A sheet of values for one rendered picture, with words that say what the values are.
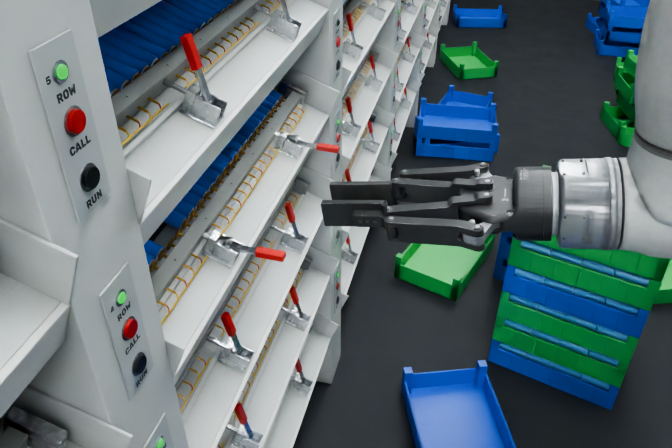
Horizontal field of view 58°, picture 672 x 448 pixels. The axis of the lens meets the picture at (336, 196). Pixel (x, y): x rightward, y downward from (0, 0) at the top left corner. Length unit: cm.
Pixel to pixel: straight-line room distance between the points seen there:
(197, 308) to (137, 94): 24
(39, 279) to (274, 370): 71
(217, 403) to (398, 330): 92
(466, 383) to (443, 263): 45
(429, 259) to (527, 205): 132
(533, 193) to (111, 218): 38
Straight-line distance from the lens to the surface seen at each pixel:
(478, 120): 259
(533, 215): 62
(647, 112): 58
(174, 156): 60
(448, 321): 174
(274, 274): 102
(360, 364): 161
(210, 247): 75
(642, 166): 61
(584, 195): 61
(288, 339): 117
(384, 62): 180
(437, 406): 154
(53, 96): 42
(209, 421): 84
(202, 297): 72
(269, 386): 111
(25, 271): 47
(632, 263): 137
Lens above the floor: 122
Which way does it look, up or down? 34 degrees down
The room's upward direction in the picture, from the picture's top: straight up
